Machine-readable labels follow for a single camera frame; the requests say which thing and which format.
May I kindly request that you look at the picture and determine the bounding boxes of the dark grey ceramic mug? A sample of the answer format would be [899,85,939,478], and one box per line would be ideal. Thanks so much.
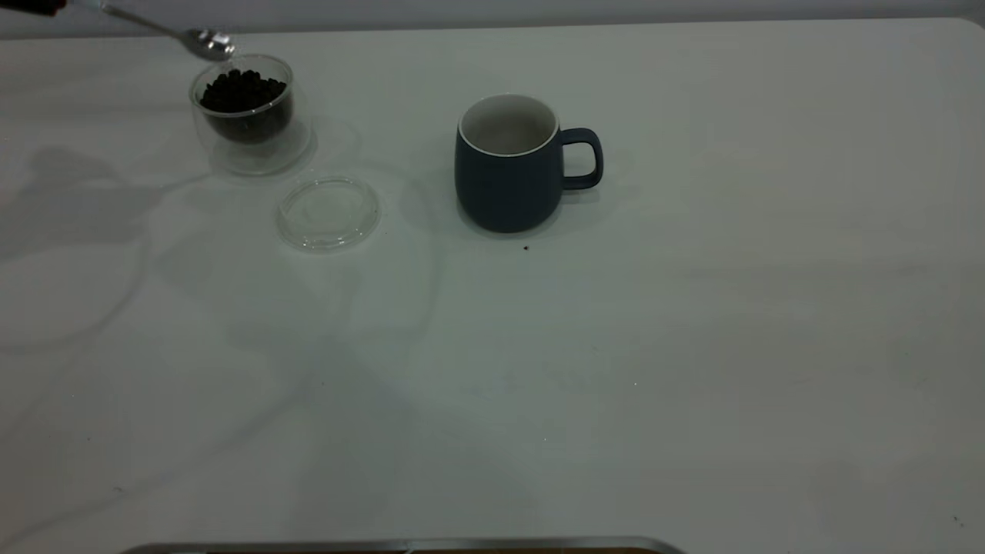
[453,94,605,235]

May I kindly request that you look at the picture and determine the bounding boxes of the dark coffee beans pile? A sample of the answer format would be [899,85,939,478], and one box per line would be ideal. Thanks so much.
[200,69,294,145]

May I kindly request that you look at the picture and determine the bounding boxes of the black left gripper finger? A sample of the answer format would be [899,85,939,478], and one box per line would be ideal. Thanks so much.
[0,0,61,18]

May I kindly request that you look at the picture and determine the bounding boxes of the clear double-wall glass jar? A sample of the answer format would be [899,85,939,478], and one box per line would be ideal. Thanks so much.
[189,54,313,178]

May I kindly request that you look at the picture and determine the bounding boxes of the clear round glass lid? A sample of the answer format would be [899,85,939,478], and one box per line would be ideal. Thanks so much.
[275,177,382,253]

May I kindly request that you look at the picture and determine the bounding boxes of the metal spoon pale blue handle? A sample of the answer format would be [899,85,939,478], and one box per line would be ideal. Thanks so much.
[69,0,235,62]

